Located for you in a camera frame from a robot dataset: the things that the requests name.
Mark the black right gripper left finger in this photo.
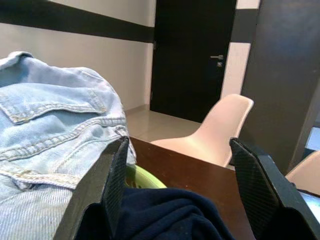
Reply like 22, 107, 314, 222
53, 136, 130, 240

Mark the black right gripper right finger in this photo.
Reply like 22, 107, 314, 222
229, 136, 320, 240

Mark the navy blue garment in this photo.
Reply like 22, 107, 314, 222
77, 187, 252, 240

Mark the pale pink plastic chair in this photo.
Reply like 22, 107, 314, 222
284, 149, 320, 196
149, 93, 255, 169

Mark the lime green bowl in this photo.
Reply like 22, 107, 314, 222
124, 164, 168, 190

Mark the dark brown wooden table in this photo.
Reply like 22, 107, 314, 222
127, 136, 254, 240

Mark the light blue denim jacket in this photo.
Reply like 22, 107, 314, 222
0, 51, 138, 240

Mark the dark brown wardrobe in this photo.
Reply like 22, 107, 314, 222
240, 0, 320, 174

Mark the black room door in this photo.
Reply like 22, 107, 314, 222
149, 0, 238, 124

